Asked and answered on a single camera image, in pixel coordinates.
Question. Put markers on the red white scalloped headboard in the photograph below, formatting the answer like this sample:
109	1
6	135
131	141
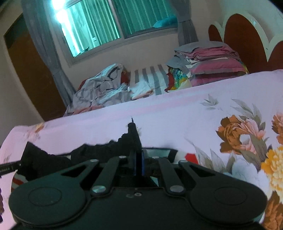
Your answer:
244	34

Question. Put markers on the window with green curtain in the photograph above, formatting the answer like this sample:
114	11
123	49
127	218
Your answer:
85	28

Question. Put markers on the brown wooden door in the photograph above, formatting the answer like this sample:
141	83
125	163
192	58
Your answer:
33	74

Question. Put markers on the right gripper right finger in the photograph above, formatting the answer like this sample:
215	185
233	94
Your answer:
144	161

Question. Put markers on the left grey curtain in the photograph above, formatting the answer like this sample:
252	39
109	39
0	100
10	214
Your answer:
37	24

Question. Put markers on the striped black white red sweater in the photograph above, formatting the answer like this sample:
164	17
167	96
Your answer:
36	163

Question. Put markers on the stack of folded bedding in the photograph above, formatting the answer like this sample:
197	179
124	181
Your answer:
200	63

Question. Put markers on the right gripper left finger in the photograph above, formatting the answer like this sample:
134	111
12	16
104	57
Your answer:
133	162

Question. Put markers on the crumpled grey clothes pile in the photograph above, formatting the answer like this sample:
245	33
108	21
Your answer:
104	89

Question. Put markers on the right grey curtain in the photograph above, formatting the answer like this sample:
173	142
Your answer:
186	29

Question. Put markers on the pink floral bed sheet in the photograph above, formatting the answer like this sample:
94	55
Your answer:
232	126

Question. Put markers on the grey curtain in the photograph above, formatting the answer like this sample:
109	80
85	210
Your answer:
186	29
37	24

